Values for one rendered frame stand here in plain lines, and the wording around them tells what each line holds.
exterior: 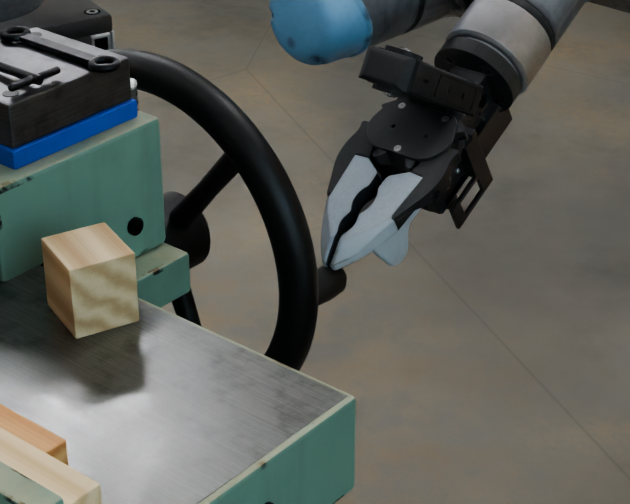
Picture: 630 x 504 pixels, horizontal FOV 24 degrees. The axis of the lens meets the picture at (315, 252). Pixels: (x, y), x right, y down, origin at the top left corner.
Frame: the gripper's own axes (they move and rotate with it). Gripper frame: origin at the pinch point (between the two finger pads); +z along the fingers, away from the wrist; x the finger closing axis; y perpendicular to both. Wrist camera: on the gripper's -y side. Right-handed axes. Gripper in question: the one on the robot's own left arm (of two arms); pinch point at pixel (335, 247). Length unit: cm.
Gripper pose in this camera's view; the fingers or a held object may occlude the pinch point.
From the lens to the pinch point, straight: 105.9
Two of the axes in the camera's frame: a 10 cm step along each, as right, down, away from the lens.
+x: -7.7, -3.1, 5.5
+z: -5.5, 7.6, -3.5
